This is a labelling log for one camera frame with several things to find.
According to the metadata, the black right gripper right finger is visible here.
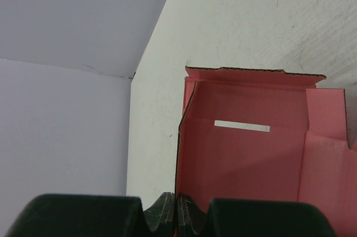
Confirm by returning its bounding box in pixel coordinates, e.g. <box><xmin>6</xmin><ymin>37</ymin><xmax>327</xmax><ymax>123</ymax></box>
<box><xmin>177</xmin><ymin>192</ymin><xmax>346</xmax><ymax>236</ymax></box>

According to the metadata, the pink cardboard box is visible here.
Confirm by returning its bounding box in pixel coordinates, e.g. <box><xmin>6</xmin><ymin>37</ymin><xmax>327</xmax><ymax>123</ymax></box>
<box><xmin>175</xmin><ymin>67</ymin><xmax>356</xmax><ymax>236</ymax></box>

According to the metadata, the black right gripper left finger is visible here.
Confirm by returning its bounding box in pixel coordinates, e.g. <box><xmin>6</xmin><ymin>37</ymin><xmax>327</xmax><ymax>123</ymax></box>
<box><xmin>5</xmin><ymin>192</ymin><xmax>176</xmax><ymax>236</ymax></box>

